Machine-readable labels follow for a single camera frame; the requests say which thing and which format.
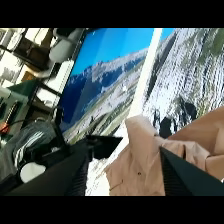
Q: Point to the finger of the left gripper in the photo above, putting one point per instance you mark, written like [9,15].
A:
[104,145]

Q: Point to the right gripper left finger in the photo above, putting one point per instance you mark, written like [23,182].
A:
[63,180]

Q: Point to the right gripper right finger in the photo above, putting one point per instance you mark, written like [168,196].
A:
[186,180]

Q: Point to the beige shirt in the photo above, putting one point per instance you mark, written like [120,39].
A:
[140,163]

